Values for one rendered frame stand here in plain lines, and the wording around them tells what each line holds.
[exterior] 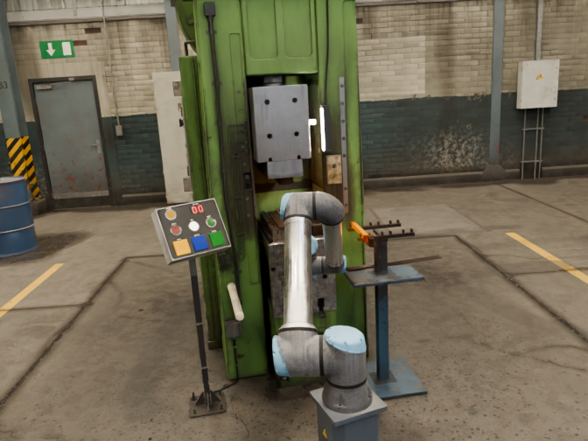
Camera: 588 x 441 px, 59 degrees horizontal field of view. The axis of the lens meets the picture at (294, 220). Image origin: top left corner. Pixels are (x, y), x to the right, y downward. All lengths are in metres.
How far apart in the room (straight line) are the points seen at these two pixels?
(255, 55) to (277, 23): 0.21
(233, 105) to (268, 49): 0.36
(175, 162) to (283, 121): 5.57
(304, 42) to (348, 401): 1.93
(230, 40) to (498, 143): 7.15
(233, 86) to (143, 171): 6.27
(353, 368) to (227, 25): 1.90
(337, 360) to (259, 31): 1.84
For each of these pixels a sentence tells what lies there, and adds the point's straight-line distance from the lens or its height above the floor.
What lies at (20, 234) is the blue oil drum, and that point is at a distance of 7.09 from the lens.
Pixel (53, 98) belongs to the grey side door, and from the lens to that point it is 9.46.
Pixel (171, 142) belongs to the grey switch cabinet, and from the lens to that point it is 8.31.
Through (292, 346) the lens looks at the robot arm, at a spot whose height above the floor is 0.84.
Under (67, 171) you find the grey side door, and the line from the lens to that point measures 9.52.
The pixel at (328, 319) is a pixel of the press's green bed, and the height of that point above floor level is 0.41.
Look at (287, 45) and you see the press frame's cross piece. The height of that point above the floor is 1.98.
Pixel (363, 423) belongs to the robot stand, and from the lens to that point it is 2.06.
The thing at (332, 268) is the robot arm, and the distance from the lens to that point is 2.62.
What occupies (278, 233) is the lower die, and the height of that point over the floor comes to 0.96.
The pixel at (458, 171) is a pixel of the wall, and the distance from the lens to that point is 9.43.
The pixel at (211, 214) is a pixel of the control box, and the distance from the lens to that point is 2.80.
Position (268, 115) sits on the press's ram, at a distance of 2.86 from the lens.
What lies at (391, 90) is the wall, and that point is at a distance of 8.98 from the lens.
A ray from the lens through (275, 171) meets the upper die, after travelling 2.89.
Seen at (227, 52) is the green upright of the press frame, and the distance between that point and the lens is 2.98.
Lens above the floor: 1.75
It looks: 14 degrees down
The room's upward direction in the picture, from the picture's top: 3 degrees counter-clockwise
